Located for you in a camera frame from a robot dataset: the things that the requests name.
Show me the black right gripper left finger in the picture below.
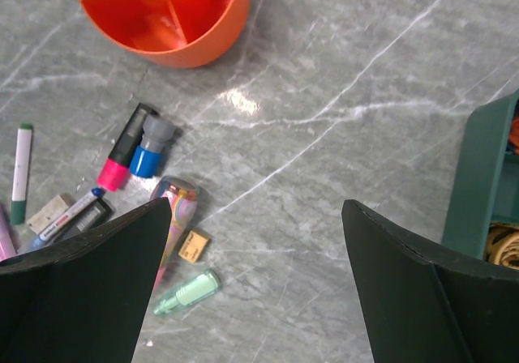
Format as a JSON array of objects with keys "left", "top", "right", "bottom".
[{"left": 1, "top": 199, "right": 171, "bottom": 362}]

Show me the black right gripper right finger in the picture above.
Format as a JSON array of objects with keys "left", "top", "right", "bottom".
[{"left": 341, "top": 199, "right": 518, "bottom": 362}]

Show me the pink black highlighter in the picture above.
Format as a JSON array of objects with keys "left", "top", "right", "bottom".
[{"left": 97, "top": 103, "right": 157, "bottom": 192}]

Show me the white green marker pen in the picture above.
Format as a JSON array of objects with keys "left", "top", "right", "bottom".
[{"left": 10, "top": 123, "right": 33, "bottom": 225}]

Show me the yellow black rolled ribbon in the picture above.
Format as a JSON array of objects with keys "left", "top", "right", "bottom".
[{"left": 483, "top": 222, "right": 519, "bottom": 270}]

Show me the beige eraser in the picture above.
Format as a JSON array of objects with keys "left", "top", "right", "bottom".
[{"left": 27, "top": 193, "right": 75, "bottom": 234}]

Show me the blue white marker pen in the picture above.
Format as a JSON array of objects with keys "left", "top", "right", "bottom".
[{"left": 26, "top": 187, "right": 105, "bottom": 253}]

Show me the mint green highlighter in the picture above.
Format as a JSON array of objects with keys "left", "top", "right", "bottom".
[{"left": 153, "top": 269, "right": 221, "bottom": 316}]

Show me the small yellow eraser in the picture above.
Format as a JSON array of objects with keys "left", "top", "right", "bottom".
[{"left": 178, "top": 229, "right": 210, "bottom": 263}]

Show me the green compartment tray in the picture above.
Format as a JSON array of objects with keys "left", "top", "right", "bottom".
[{"left": 441, "top": 92, "right": 518, "bottom": 259}]

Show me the orange black rolled ribbon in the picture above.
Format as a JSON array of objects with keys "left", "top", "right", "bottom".
[{"left": 507, "top": 105, "right": 519, "bottom": 155}]

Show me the orange round desk organizer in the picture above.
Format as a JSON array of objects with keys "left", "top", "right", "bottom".
[{"left": 79, "top": 0, "right": 251, "bottom": 68}]

